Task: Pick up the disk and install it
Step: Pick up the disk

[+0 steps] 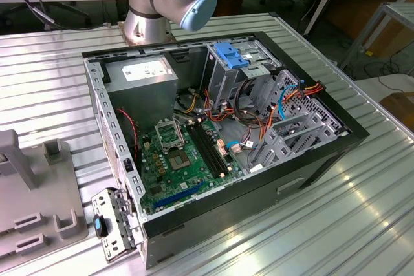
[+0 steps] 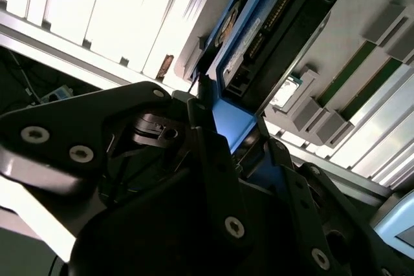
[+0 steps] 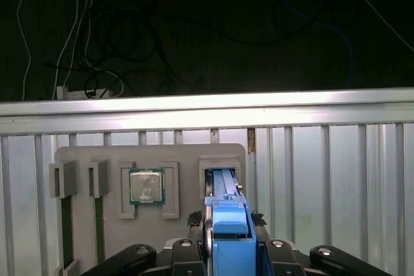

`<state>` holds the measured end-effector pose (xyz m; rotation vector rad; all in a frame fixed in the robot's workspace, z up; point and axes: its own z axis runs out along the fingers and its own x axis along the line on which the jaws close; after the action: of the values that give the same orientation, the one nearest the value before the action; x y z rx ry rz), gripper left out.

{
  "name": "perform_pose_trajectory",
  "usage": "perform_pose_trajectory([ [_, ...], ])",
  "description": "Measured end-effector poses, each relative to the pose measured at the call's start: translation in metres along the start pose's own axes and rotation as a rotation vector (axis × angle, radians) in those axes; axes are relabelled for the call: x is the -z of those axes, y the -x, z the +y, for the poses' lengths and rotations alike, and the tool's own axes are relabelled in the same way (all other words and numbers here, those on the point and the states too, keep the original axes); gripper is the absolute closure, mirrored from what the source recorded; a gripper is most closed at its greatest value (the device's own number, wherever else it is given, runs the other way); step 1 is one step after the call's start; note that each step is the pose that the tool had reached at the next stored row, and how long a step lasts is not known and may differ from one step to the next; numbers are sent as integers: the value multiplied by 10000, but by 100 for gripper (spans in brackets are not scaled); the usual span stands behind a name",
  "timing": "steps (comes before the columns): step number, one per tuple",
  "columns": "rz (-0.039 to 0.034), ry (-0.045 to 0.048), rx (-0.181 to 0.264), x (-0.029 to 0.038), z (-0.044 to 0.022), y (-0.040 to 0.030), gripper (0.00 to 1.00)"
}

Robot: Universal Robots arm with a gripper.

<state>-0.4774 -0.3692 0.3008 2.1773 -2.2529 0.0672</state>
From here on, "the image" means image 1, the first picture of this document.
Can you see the blue drive cage latch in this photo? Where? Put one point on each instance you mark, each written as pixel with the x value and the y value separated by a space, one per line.
pixel 231 54

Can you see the blue expansion slot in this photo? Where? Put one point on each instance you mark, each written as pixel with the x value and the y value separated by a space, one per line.
pixel 178 196

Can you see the green motherboard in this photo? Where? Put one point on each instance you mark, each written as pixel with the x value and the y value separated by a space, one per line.
pixel 168 179

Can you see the black RAM slot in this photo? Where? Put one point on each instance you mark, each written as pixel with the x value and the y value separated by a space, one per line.
pixel 206 150
pixel 202 151
pixel 214 148
pixel 210 149

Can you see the grey power supply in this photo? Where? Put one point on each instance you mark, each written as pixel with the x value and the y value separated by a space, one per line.
pixel 142 98

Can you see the grey parts rack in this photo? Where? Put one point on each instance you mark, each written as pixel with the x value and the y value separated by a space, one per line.
pixel 42 185

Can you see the metal optical drive cage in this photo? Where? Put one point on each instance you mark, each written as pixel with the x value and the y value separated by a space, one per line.
pixel 220 82

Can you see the large brown cardboard box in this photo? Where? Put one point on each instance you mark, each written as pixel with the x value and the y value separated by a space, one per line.
pixel 394 40

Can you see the black open PC case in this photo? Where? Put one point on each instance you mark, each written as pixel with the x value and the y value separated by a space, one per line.
pixel 258 205

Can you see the metal disk bay cage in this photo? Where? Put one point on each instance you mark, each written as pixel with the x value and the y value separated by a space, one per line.
pixel 271 146

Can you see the metal slot bracket plate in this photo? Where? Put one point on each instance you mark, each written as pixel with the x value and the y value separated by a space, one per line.
pixel 110 243

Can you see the silver metal frame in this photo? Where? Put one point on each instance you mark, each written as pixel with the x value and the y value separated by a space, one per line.
pixel 365 34

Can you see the black latch with blue tab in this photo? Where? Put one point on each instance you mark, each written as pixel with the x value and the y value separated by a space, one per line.
pixel 98 224

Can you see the small brown cardboard box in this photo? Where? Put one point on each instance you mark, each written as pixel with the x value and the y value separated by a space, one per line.
pixel 401 108

